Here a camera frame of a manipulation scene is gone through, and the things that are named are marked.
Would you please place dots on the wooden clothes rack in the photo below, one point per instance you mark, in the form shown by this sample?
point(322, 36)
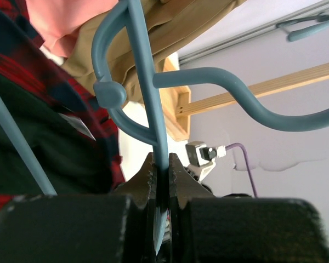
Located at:
point(177, 106)

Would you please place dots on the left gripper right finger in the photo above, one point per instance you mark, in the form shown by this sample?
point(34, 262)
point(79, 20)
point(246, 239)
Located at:
point(182, 186)

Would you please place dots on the pink skirt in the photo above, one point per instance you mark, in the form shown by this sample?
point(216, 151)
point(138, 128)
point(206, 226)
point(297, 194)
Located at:
point(58, 21)

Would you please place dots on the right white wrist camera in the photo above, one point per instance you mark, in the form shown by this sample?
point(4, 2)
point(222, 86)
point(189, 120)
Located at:
point(202, 158)

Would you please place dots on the tan skirt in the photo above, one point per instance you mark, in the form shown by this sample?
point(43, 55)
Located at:
point(125, 47)

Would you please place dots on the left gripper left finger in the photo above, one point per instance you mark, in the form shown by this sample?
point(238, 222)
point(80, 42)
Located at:
point(140, 190)

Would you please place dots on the red navy plaid skirt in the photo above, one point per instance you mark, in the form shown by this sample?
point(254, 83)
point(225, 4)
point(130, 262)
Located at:
point(74, 140)

